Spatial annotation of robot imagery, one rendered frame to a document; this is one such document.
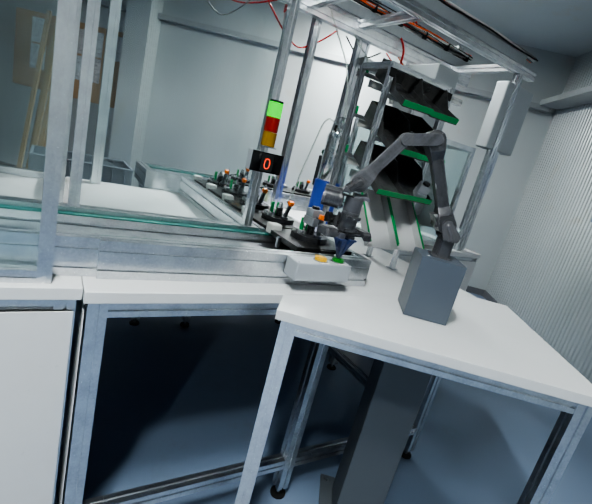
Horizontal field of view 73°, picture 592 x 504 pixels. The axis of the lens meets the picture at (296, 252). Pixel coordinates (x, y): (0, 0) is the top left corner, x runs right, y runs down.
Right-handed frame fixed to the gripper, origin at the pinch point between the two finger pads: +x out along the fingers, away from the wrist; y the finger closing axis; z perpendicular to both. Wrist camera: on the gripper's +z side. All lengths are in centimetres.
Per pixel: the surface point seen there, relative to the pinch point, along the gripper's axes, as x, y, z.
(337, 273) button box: 7.6, 1.5, -3.8
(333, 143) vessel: -34, -56, 98
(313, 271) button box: 7.4, 11.0, -3.7
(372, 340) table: 16.1, 6.2, -30.5
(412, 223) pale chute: -9, -51, 19
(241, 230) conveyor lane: 6.4, 20.7, 31.9
